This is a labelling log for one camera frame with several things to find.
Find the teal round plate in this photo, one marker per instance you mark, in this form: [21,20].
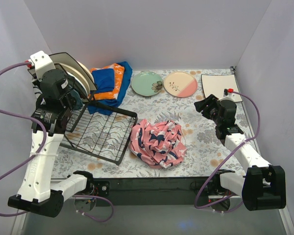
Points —
[76,96]

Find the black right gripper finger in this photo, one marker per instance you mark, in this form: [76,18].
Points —
[201,107]
[208,101]

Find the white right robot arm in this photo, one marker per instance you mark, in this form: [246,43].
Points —
[264,185]

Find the floral table mat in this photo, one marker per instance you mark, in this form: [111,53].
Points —
[204,151]

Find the black wire dish rack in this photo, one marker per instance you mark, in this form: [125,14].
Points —
[100,131]

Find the pink navy patterned shorts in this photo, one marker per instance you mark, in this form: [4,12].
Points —
[158,145]

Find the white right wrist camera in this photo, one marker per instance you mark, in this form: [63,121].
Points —
[229,95]

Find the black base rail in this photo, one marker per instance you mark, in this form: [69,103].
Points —
[149,191]

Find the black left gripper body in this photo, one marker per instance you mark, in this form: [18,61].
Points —
[72,98]

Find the aluminium frame rail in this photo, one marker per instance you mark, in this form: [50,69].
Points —
[79,218]

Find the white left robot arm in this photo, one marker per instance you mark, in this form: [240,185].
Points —
[36,194]

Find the rear white square plate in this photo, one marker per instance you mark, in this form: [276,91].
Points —
[64,58]

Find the blue striped white plate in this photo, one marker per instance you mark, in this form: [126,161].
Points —
[36,88]

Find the mint green flower plate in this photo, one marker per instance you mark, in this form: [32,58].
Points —
[147,83]

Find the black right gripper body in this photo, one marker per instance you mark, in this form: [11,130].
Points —
[208,107]

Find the white square black-rimmed plate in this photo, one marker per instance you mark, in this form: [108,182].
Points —
[216,84]

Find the blue and orange cloth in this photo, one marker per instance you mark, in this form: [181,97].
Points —
[112,83]

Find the cream and pink plate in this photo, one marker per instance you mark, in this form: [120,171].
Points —
[180,84]

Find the cream round plate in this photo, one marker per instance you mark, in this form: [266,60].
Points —
[78,71]

